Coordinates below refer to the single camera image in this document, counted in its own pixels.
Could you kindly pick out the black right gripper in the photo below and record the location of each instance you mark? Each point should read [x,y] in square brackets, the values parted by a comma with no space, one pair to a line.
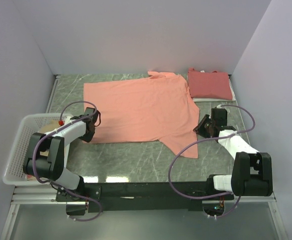
[199,129]

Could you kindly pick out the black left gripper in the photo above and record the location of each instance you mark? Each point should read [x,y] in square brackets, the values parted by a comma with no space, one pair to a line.
[87,139]

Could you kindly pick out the salmon pink t-shirt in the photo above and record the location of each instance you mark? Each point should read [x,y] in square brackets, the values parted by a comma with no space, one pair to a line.
[154,108]

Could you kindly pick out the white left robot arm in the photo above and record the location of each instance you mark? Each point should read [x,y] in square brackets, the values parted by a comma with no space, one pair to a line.
[45,157]

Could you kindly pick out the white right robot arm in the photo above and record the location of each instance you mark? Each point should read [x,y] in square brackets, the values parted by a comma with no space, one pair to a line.
[252,170]

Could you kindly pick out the beige t-shirt in basket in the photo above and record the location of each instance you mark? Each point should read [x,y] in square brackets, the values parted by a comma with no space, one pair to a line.
[49,127]

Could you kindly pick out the folded red t-shirt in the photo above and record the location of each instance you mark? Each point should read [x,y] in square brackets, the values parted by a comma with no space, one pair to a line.
[208,84]

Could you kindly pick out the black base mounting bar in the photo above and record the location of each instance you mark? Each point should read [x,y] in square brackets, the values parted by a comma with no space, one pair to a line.
[138,196]

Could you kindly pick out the white plastic laundry basket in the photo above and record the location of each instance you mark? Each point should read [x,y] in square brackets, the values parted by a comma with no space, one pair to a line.
[14,174]

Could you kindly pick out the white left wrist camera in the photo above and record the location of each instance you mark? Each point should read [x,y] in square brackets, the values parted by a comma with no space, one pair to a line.
[65,120]

